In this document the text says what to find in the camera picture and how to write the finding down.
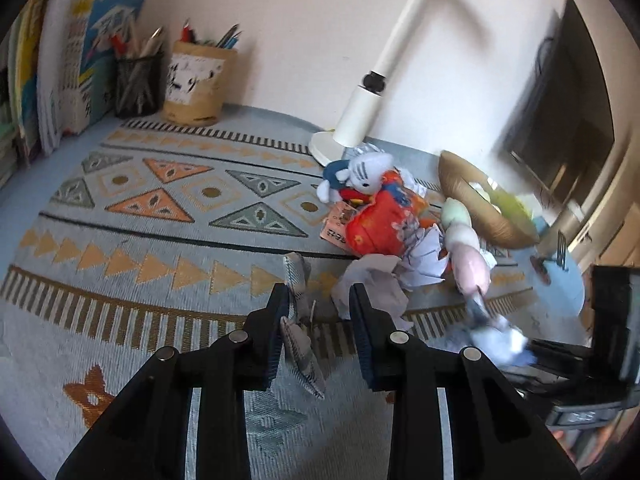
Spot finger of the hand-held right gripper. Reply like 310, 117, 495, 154
529, 338, 596, 363
500, 364, 595, 401

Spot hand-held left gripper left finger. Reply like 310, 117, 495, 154
55, 284, 293, 480

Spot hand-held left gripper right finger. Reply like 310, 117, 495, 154
349, 283, 582, 480

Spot grey plaid cloth piece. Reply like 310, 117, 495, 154
282, 252, 313, 323
279, 316, 327, 401

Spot white blue paper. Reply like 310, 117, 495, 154
470, 322, 533, 367

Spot pastel plush toy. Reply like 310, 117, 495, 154
442, 199, 493, 301

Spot white blue plush cat toy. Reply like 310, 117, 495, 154
316, 142, 396, 203

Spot brown woven basket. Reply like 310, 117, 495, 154
438, 150, 541, 250

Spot beige wooden shelf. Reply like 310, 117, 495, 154
560, 125, 640, 273

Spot black metal clip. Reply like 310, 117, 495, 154
530, 231, 571, 272

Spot crumpled lilac striped paper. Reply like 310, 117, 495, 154
397, 225, 451, 291

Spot pink card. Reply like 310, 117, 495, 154
320, 202, 363, 247

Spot red orange plush toy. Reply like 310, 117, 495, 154
345, 170, 431, 256

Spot green soft toy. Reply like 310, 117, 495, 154
472, 182, 533, 228

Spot patterned woven mat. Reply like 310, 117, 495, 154
0, 110, 591, 480

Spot dark monitor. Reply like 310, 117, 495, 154
502, 0, 616, 206

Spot white desk lamp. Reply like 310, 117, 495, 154
307, 0, 546, 167

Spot tan paper pen holder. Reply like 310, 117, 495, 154
162, 40, 237, 127

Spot black mesh pen holder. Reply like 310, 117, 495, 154
114, 52, 166, 120

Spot bunch of pens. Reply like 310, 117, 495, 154
180, 19, 243, 51

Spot blue book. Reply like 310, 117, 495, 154
75, 0, 148, 131

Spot stack of books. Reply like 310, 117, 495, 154
0, 0, 81, 186

